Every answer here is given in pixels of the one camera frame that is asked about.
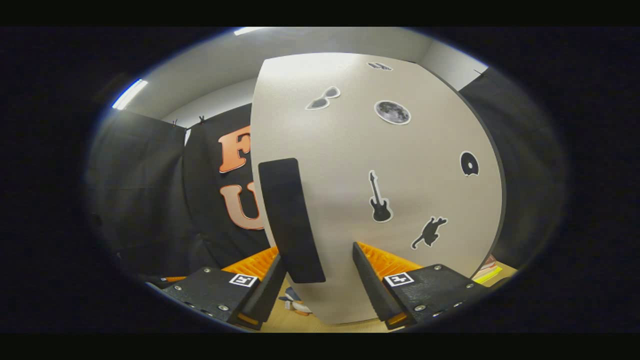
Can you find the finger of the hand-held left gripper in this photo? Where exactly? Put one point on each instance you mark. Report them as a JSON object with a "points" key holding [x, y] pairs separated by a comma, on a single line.
{"points": [[172, 279]]}

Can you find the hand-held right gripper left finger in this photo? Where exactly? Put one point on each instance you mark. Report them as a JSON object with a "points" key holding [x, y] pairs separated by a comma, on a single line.
{"points": [[267, 295]]}

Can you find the black backdrop cloth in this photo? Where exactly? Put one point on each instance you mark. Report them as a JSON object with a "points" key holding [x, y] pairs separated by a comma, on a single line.
{"points": [[140, 190]]}

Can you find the white cabinet door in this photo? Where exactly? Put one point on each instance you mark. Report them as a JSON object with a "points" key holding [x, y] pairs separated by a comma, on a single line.
{"points": [[350, 150]]}

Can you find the stack of coloured books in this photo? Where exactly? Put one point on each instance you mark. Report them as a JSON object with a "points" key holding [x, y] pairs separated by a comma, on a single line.
{"points": [[487, 272]]}

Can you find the ceiling light panel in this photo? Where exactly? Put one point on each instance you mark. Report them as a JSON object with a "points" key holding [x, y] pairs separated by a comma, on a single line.
{"points": [[247, 31], [129, 94]]}

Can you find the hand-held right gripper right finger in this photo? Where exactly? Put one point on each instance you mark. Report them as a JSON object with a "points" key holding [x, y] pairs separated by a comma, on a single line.
{"points": [[370, 282]]}

